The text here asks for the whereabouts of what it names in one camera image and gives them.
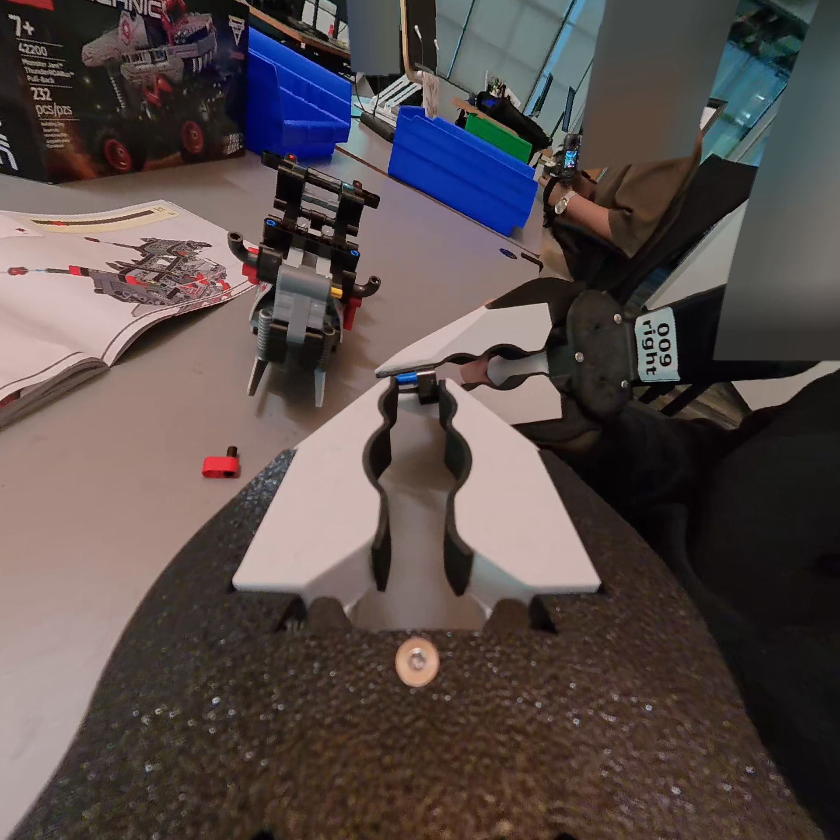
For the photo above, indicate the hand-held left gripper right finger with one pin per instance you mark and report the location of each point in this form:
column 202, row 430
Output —
column 525, row 525

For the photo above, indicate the black grey toy truck chassis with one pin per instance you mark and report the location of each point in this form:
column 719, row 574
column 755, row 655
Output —
column 302, row 289

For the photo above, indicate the green storage bin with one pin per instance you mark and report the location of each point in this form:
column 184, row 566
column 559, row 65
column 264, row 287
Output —
column 499, row 138

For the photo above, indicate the open instruction booklet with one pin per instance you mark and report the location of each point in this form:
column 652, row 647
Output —
column 98, row 308

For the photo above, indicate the white board stand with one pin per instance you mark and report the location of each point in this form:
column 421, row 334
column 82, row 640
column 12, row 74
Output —
column 394, row 92

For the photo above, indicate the black toy set box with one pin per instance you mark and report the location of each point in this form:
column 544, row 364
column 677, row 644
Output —
column 131, row 79

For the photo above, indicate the large blue storage bin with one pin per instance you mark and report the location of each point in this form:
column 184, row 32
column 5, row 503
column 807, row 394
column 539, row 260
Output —
column 459, row 170

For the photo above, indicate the person's right forearm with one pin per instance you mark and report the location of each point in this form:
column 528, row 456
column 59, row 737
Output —
column 689, row 472

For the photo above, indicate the person's right hand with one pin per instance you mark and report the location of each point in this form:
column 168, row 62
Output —
column 474, row 375

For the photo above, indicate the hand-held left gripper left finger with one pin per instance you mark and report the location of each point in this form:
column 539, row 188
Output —
column 308, row 525

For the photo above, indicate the grey desk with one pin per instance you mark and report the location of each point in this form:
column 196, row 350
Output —
column 164, row 538

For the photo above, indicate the black connector with blue pin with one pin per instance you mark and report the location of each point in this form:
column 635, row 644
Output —
column 426, row 387

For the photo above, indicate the small blue storage bin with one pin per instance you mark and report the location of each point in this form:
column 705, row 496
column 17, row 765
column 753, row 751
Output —
column 295, row 111

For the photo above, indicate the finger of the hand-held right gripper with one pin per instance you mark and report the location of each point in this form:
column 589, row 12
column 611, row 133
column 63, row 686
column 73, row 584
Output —
column 525, row 400
column 485, row 328

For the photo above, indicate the small red brick piece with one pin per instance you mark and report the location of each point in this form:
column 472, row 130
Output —
column 216, row 466

